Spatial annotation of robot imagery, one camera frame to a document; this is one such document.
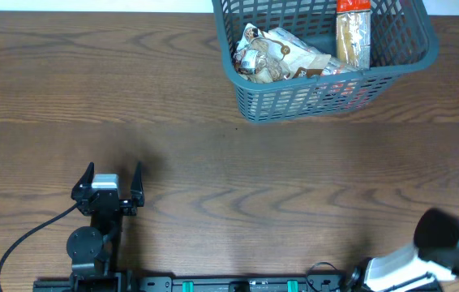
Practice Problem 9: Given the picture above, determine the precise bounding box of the grey plastic basket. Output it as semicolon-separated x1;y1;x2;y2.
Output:
212;0;439;123

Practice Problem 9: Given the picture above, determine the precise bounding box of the orange tan cracker pack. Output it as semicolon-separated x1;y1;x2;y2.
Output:
336;0;371;70

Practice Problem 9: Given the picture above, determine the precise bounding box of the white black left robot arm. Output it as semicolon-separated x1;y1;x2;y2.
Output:
66;162;144;291

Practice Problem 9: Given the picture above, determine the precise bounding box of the tan brown cookie bag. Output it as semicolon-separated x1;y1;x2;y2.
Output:
232;24;331;84

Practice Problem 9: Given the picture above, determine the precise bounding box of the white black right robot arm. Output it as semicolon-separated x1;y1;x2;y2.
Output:
344;208;459;292

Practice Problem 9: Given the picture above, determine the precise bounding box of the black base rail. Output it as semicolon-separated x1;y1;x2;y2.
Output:
32;270;370;292

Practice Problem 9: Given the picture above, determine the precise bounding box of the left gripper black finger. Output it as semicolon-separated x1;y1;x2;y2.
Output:
71;162;94;201
130;162;145;207

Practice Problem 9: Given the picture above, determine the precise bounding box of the blue tissue pack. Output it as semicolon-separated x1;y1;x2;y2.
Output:
268;28;358;75

